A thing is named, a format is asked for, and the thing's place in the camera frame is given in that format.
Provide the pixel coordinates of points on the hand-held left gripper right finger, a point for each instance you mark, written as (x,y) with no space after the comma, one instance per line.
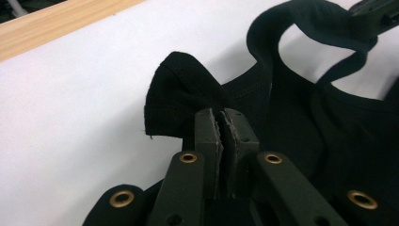
(240,141)

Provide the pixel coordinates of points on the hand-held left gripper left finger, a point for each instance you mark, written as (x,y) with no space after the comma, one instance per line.
(208,141)

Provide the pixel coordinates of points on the black tank top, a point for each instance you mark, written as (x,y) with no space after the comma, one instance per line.
(175,103)

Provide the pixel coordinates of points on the wooden table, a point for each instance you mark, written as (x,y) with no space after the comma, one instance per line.
(47,31)

